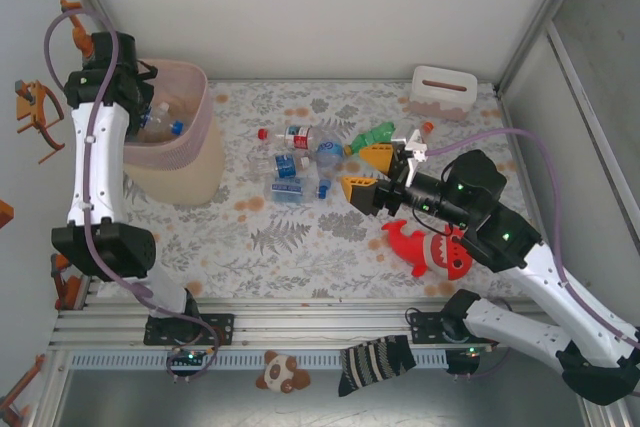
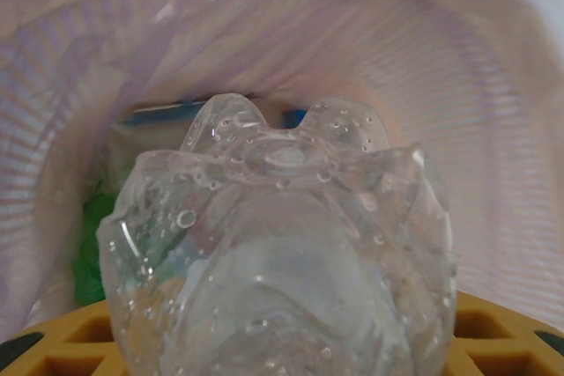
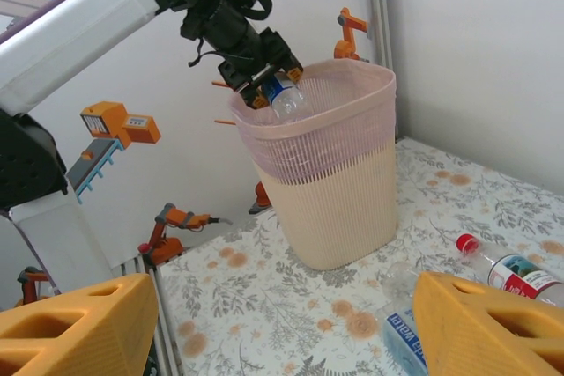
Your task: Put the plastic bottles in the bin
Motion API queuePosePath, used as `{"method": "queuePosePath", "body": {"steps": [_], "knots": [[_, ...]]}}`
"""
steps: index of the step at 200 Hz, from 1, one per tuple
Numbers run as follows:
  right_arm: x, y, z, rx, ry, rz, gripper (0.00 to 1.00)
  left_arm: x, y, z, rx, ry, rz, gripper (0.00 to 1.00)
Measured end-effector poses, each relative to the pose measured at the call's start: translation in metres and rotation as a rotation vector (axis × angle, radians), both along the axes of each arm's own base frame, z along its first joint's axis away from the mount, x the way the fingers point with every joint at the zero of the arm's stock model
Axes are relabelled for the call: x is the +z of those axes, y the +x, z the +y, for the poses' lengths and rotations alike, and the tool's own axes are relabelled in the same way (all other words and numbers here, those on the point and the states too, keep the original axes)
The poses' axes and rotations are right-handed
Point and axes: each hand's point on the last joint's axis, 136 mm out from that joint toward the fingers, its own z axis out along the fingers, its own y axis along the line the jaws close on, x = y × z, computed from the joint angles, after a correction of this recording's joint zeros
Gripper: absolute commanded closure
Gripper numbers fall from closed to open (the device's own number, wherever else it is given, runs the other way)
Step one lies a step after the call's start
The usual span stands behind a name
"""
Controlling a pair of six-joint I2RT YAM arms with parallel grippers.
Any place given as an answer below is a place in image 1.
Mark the beige ribbed waste bin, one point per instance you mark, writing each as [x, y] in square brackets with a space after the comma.
[185, 182]

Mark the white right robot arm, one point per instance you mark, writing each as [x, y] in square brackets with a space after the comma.
[505, 324]

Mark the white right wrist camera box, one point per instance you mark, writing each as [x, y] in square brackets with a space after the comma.
[412, 147]

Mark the clear bottle orange cap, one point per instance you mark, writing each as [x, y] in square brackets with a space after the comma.
[427, 126]

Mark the aluminium rail base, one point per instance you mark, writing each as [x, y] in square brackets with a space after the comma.
[310, 322]

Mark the brown panda plush toy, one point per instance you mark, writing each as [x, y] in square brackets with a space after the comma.
[280, 374]

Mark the black striped sock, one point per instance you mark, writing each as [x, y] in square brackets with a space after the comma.
[370, 362]

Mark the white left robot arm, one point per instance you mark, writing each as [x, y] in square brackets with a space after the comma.
[97, 162]

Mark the small controller circuit board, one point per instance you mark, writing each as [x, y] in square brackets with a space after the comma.
[470, 352]
[190, 357]

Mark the floral patterned tablecloth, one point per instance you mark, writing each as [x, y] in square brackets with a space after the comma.
[250, 257]

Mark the white tissue box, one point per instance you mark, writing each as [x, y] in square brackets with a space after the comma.
[440, 94]

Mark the red shark plush toy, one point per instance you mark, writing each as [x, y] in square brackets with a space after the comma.
[415, 252]

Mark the pink plastic bin liner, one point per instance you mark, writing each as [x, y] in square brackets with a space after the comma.
[197, 107]

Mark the clear bottle blue logo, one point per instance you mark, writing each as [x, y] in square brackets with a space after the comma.
[328, 149]

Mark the orange claw gripper model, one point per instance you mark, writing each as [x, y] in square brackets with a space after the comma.
[30, 112]

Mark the clear bottle red label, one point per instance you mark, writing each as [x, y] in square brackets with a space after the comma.
[299, 137]

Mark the clear bottle blue label white cap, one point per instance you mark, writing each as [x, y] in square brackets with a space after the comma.
[285, 166]

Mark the clear bottle wide blue label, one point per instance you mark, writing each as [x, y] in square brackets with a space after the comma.
[286, 189]

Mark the clear unlabelled bottle blue cap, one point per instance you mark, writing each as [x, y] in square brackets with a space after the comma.
[176, 126]

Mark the green bottle yellow cap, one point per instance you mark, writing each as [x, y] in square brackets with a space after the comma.
[377, 133]

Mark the orange block model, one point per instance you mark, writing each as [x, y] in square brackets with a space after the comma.
[5, 214]

